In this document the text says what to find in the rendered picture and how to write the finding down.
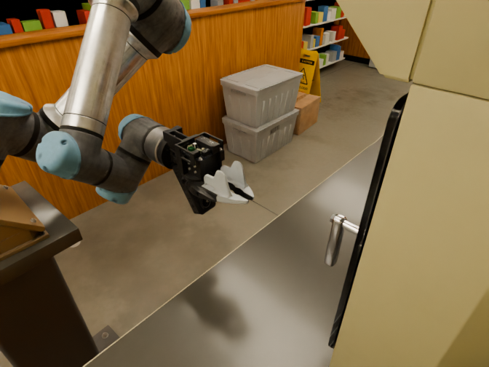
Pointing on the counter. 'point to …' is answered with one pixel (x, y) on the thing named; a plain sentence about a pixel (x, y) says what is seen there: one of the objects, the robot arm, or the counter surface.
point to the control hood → (391, 32)
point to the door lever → (338, 223)
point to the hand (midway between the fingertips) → (244, 200)
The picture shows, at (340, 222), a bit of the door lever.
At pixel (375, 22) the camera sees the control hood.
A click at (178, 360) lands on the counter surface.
